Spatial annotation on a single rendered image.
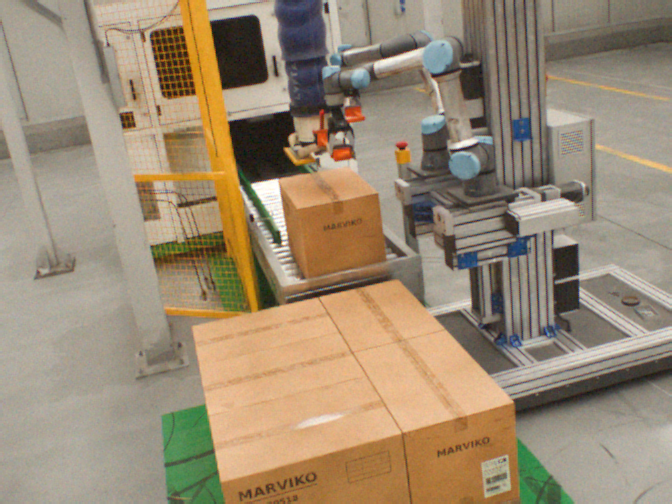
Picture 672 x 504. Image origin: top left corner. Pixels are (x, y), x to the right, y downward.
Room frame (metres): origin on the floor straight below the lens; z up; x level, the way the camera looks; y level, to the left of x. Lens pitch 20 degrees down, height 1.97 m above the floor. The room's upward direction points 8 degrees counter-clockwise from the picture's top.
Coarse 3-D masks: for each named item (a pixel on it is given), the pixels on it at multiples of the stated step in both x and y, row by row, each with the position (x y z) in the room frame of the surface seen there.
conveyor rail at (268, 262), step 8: (248, 208) 4.67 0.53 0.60; (248, 216) 4.50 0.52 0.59; (248, 224) 4.36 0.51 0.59; (256, 232) 4.16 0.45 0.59; (256, 240) 4.06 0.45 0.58; (264, 240) 3.99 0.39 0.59; (256, 248) 4.17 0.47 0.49; (264, 248) 3.86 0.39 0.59; (256, 256) 4.25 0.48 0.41; (264, 256) 3.86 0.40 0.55; (272, 256) 3.72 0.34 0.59; (264, 264) 3.91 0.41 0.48; (272, 264) 3.60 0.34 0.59; (280, 264) 3.58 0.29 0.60; (264, 272) 3.97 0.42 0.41; (272, 272) 3.60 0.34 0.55; (280, 272) 3.47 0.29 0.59; (280, 280) 3.37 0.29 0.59; (272, 288) 3.68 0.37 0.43; (280, 288) 3.39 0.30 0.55; (280, 296) 3.43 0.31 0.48; (280, 304) 3.46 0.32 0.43
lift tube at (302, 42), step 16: (288, 0) 3.58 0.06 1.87; (304, 0) 3.58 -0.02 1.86; (320, 0) 3.63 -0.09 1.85; (288, 16) 3.58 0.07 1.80; (304, 16) 3.57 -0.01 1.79; (320, 16) 3.63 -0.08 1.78; (288, 32) 3.59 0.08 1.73; (304, 32) 3.57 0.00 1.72; (320, 32) 3.61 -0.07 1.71; (288, 48) 3.60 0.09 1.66; (304, 48) 3.58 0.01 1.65
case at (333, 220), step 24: (336, 168) 4.00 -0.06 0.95; (288, 192) 3.65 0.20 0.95; (312, 192) 3.59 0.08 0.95; (336, 192) 3.53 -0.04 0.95; (360, 192) 3.47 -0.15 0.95; (288, 216) 3.73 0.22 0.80; (312, 216) 3.36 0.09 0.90; (336, 216) 3.38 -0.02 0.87; (360, 216) 3.41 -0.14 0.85; (288, 240) 3.90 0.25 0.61; (312, 240) 3.36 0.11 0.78; (336, 240) 3.38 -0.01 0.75; (360, 240) 3.40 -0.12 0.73; (312, 264) 3.36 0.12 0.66; (336, 264) 3.38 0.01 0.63; (360, 264) 3.40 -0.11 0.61
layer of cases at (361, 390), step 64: (256, 320) 3.06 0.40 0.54; (320, 320) 2.97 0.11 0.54; (384, 320) 2.88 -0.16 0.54; (256, 384) 2.49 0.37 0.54; (320, 384) 2.43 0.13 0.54; (384, 384) 2.36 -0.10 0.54; (448, 384) 2.30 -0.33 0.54; (256, 448) 2.08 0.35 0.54; (320, 448) 2.03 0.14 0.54; (384, 448) 2.04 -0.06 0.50; (448, 448) 2.08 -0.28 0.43; (512, 448) 2.13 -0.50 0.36
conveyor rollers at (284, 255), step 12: (276, 180) 5.48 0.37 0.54; (264, 192) 5.19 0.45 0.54; (276, 192) 5.13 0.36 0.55; (252, 204) 4.91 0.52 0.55; (264, 204) 4.91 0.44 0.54; (276, 204) 4.85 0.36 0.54; (276, 216) 4.57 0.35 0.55; (264, 228) 4.37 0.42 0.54; (276, 252) 3.93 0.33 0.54; (288, 252) 3.90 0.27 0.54; (288, 264) 3.71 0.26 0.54; (288, 276) 3.57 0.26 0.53; (300, 276) 3.50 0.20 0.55
